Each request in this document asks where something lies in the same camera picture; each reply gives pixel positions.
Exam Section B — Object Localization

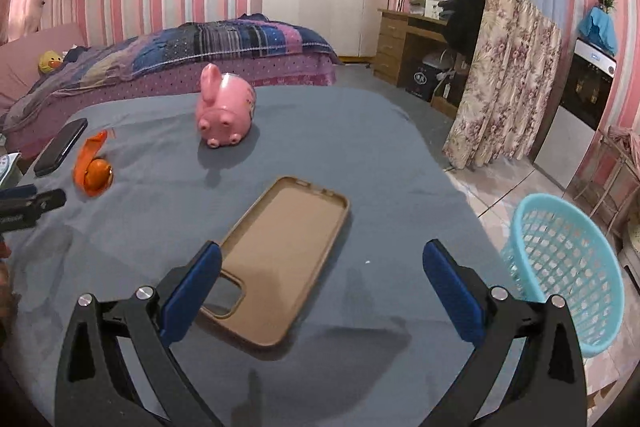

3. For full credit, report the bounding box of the floral curtain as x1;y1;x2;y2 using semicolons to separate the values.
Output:
442;0;564;170

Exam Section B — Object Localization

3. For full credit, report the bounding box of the grey tablecloth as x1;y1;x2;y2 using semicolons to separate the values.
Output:
0;84;522;427

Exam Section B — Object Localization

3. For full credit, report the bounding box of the blue cloth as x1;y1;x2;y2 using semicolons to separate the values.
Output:
578;7;617;57

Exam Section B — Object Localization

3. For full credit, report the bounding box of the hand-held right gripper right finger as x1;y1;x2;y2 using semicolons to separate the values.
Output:
421;238;587;427

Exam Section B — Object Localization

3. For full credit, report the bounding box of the pink piggy bank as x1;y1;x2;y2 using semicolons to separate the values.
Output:
195;63;258;150

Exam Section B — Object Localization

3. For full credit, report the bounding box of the teal plastic basket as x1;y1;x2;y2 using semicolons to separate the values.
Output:
500;194;626;358

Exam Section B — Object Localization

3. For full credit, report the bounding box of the yellow duck plush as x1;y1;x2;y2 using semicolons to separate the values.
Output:
38;51;65;76

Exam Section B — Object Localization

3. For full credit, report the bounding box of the plaid patchwork quilt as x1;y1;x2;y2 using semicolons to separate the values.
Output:
2;13;342;128

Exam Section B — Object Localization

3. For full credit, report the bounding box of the pile of boxes and papers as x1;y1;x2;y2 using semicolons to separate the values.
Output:
409;0;459;20

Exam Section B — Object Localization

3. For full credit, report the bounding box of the pink cloth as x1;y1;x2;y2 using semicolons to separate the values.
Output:
606;124;640;154

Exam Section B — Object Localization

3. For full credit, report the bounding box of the wooden desk with drawers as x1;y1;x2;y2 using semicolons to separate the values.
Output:
372;8;463;108

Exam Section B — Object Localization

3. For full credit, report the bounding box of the metal wire rack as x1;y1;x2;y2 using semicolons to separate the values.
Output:
571;127;640;234

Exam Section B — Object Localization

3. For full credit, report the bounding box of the white printed object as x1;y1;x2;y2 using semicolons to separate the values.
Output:
0;151;22;188

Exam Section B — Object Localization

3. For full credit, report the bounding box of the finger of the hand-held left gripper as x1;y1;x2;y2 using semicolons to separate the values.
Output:
0;185;38;204
0;189;67;234

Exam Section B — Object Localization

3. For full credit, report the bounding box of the white wicker cabinet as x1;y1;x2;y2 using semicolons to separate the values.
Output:
620;206;640;279

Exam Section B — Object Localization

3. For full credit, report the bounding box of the tan phone case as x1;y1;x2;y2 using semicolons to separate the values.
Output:
196;176;351;348

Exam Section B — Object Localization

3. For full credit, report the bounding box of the black box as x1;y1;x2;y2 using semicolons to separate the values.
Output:
404;54;439;103

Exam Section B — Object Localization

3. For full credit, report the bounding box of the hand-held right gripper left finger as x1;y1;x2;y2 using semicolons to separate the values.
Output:
54;241;224;427

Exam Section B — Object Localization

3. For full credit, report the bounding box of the bed with purple sheet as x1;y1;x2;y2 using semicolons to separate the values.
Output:
0;13;343;148

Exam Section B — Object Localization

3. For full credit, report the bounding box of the white cabinet with dark door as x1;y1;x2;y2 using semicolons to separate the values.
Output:
531;38;619;190

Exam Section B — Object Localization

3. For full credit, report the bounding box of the black smartphone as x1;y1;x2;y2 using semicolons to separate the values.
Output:
33;118;89;178

